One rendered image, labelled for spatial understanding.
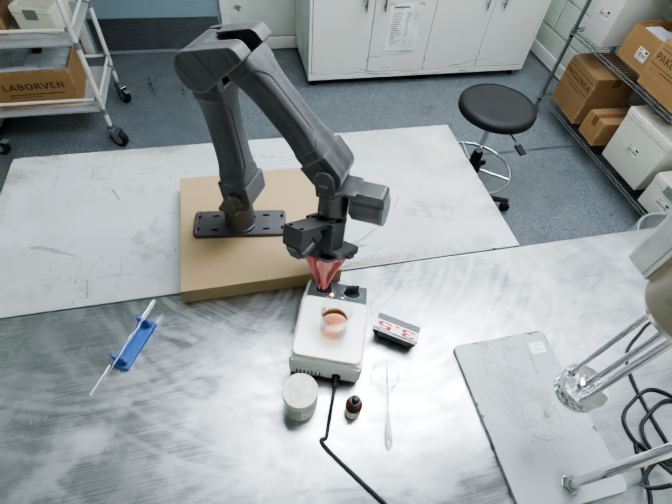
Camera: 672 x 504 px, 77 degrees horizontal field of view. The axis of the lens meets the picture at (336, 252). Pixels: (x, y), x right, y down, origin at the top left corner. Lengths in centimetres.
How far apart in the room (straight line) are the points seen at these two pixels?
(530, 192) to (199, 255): 216
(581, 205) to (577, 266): 170
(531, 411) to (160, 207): 91
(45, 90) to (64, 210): 169
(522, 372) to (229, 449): 56
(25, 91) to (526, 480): 272
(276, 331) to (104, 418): 33
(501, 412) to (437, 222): 47
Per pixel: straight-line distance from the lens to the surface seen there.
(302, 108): 69
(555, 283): 109
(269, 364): 84
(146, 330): 90
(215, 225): 97
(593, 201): 291
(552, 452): 89
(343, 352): 75
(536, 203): 270
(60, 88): 280
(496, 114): 202
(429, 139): 133
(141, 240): 105
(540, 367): 94
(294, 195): 103
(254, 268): 90
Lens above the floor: 167
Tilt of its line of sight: 52 degrees down
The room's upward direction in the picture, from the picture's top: 7 degrees clockwise
